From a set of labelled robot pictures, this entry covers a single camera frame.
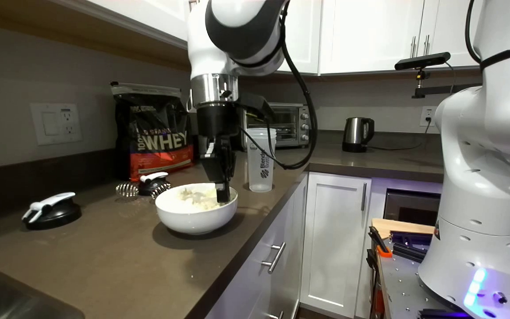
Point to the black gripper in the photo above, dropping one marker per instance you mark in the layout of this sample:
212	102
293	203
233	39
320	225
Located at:
219	127

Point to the white ceramic bowl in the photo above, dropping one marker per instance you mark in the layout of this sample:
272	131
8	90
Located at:
196	209

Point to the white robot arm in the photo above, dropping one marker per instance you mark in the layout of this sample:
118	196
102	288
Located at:
469	260

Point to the tall clear shaker cup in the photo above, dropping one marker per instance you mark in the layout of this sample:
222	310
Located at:
261	166

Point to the black shaker lid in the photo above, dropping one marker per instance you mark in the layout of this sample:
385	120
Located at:
153	182

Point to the black whey protein bag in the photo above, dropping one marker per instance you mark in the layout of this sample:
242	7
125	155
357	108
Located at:
153	129

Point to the silver toaster oven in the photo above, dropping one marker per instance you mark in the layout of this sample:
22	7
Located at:
291	122

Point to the white cabinet door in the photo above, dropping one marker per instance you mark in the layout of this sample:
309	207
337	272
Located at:
337	212

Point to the steel electric kettle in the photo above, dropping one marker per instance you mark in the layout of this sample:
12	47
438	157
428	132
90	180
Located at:
359	132

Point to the wire whisk ball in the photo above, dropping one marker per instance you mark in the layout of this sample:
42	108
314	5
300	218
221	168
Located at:
127	189

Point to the steel drawer handle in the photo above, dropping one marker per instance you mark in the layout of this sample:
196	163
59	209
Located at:
276	258

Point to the white wall outlet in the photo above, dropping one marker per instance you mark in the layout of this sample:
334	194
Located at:
56	122

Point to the black mounted camera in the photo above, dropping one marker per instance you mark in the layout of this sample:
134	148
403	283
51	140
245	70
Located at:
424	60

